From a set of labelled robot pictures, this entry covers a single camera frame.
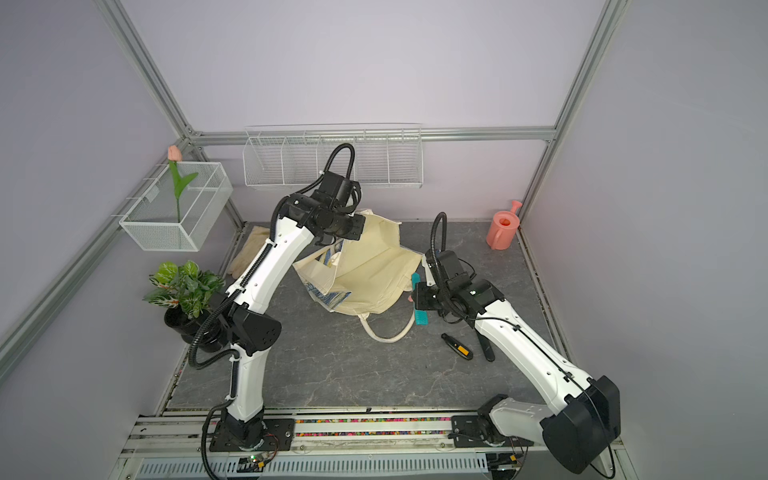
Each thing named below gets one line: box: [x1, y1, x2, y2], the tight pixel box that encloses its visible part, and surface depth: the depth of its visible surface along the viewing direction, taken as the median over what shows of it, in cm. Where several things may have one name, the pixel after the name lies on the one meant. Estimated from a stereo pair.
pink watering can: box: [486, 200, 522, 251], surface depth 107 cm
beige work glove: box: [228, 226, 270, 279], surface depth 116 cm
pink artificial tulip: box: [167, 145, 199, 223], surface depth 85 cm
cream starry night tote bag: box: [293, 209, 423, 343], surface depth 87 cm
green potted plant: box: [142, 260, 229, 352], surface depth 75 cm
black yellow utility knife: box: [441, 333, 473, 360], surface depth 88 cm
